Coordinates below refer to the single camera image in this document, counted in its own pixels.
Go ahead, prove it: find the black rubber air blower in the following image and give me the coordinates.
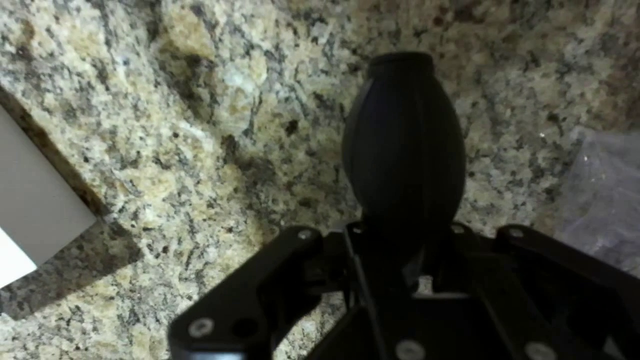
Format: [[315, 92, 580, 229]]
[[340, 49, 468, 267]]

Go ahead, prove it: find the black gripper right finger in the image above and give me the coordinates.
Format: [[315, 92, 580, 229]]
[[430, 220, 640, 360]]

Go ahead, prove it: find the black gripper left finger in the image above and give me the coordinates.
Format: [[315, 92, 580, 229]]
[[167, 221, 411, 360]]

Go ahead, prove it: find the small white box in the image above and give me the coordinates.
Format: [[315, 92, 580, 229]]
[[0, 105, 100, 289]]

